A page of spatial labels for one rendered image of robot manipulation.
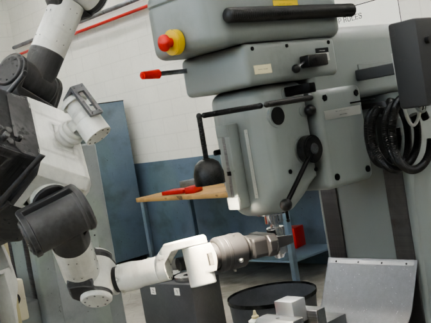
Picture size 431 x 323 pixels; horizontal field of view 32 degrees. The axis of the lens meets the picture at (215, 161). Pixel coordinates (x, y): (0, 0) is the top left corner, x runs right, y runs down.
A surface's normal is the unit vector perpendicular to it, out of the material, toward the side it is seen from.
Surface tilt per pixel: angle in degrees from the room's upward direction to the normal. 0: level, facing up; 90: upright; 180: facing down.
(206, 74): 90
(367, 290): 63
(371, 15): 90
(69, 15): 100
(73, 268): 141
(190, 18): 90
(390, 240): 90
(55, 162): 58
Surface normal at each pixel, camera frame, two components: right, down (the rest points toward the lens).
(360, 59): 0.66, -0.07
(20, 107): 0.66, -0.62
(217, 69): -0.73, 0.16
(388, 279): -0.72, -0.31
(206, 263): 0.43, -0.20
